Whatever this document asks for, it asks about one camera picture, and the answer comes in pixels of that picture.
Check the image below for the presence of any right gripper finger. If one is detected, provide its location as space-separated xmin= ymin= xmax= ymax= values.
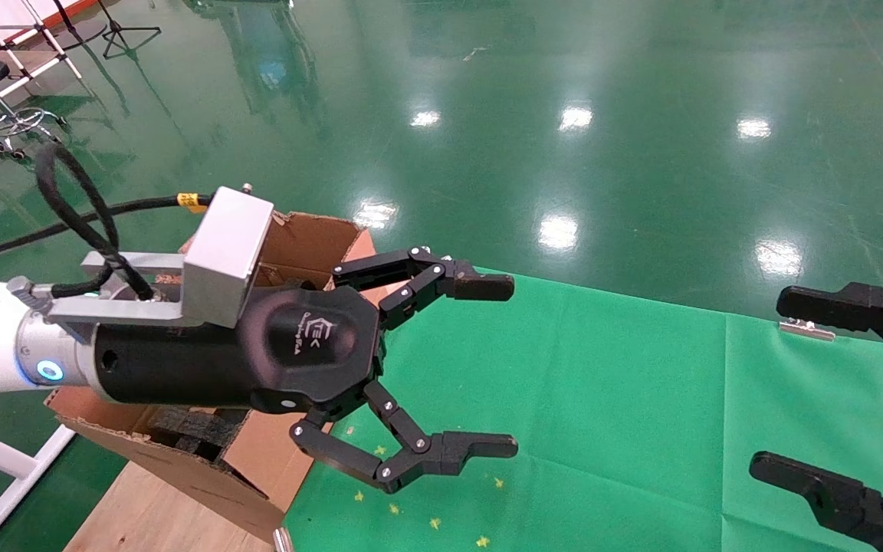
xmin=775 ymin=282 xmax=883 ymax=380
xmin=748 ymin=451 xmax=883 ymax=552

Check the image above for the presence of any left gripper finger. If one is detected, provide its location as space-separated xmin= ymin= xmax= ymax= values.
xmin=333 ymin=247 xmax=516 ymax=332
xmin=291 ymin=381 xmax=519 ymax=495

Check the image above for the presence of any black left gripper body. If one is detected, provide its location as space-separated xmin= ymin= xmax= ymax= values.
xmin=91 ymin=285 xmax=389 ymax=419

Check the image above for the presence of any large open brown carton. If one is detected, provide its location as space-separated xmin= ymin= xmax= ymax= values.
xmin=44 ymin=211 xmax=421 ymax=544

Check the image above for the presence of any black foam block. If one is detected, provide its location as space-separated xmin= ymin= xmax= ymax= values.
xmin=152 ymin=406 xmax=252 ymax=462

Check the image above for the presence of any green table cloth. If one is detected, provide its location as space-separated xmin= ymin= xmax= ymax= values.
xmin=282 ymin=267 xmax=883 ymax=552

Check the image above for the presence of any black tripod stand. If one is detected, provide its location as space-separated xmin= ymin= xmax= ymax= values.
xmin=95 ymin=0 xmax=163 ymax=61

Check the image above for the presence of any black round base stand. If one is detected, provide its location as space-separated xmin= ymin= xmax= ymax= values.
xmin=49 ymin=0 xmax=110 ymax=48

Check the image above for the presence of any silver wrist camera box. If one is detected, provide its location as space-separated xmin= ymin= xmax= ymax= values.
xmin=47 ymin=185 xmax=275 ymax=342

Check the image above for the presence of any thin black cable yellow tag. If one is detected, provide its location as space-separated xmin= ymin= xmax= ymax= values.
xmin=0 ymin=193 xmax=216 ymax=269

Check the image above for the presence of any thick braided black cable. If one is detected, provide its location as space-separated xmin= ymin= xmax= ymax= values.
xmin=35 ymin=144 xmax=159 ymax=301

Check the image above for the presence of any white metal frame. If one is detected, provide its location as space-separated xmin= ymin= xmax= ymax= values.
xmin=0 ymin=418 xmax=77 ymax=552

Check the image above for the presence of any white frame table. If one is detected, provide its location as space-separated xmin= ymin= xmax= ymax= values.
xmin=0 ymin=0 xmax=88 ymax=158

